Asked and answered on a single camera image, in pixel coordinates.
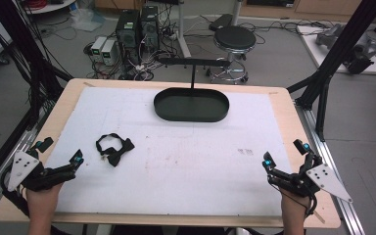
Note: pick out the white floor platform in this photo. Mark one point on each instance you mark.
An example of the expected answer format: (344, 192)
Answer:
(310, 45)

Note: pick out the black metal frame post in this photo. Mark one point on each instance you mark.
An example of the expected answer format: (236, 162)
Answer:
(339, 45)
(23, 42)

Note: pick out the white round table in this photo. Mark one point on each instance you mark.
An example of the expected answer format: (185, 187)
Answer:
(50, 7)

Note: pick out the black round stool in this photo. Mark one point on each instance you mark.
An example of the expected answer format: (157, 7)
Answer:
(235, 38)

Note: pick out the white desk leg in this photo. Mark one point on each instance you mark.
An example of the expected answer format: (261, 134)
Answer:
(182, 29)

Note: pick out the black computer tower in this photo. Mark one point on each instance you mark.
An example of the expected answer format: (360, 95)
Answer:
(129, 32)
(150, 26)

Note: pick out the black flat case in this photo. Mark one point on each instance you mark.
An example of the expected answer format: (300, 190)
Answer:
(220, 22)

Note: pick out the person's left hand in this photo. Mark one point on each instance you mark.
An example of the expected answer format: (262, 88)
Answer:
(42, 199)

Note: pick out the white power supply unit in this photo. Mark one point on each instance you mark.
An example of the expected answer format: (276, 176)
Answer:
(98, 47)
(110, 52)

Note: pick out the black stand with oval tray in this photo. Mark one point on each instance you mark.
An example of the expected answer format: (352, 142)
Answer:
(189, 109)

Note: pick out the black bow tie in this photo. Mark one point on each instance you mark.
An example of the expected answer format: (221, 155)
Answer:
(115, 157)

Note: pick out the aluminium rail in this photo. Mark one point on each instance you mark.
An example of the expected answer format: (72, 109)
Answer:
(333, 163)
(3, 173)

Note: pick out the clear plastic bag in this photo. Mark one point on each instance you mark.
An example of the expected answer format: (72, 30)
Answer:
(84, 18)

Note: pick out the grey and black machine part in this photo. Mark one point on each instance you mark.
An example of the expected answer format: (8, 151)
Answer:
(362, 54)

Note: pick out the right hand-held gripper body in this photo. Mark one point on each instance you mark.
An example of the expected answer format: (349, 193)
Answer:
(326, 179)

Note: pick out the white table mat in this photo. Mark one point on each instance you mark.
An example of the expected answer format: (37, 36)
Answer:
(176, 169)

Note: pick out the person's right hand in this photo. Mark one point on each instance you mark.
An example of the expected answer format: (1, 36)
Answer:
(292, 204)

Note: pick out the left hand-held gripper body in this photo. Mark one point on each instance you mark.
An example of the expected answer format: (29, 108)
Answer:
(23, 166)

